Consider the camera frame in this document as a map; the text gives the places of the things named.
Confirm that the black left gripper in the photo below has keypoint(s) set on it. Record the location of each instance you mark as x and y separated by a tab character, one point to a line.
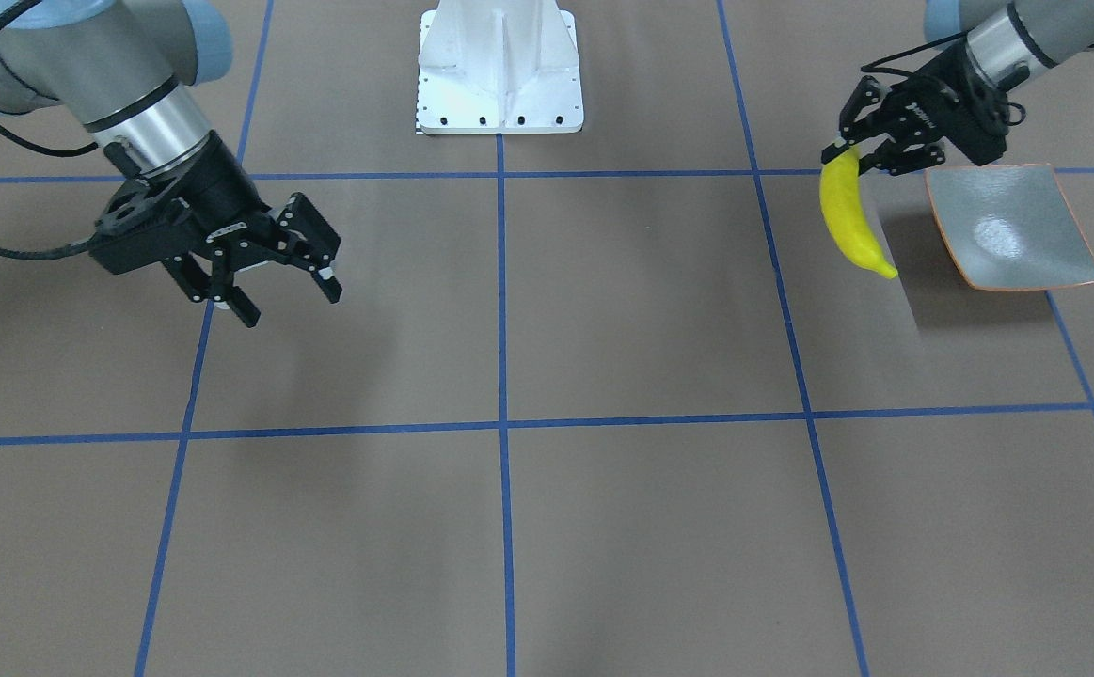
963	102

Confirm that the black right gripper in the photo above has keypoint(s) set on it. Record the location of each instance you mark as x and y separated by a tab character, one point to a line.
220	184

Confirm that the yellow banana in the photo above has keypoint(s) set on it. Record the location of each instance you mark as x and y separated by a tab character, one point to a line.
844	216

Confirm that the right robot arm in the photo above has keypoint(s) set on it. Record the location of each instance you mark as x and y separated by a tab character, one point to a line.
125	71

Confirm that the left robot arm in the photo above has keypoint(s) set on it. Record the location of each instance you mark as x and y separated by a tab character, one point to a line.
982	51

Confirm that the grey square plate orange rim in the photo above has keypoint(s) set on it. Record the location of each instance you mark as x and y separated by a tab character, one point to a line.
1009	227

